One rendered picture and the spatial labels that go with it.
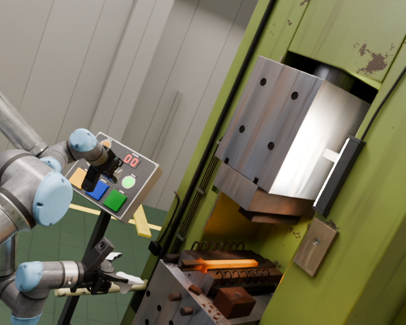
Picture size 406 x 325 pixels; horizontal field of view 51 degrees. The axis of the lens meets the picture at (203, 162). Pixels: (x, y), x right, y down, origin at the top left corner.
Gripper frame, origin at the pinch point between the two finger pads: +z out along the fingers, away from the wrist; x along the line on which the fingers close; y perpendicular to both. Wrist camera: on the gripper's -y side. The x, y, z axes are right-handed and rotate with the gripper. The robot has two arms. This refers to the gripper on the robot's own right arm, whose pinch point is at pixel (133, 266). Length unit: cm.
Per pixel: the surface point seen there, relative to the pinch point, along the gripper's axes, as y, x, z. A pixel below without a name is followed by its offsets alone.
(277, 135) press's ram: -55, 6, 31
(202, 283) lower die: 5.8, 3.5, 30.6
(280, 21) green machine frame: -92, -27, 45
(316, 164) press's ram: -50, 13, 48
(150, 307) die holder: 26.8, -9.6, 24.7
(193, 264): -1.2, 1.4, 24.1
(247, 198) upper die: -30.8, 5.6, 30.6
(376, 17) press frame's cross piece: -101, 11, 45
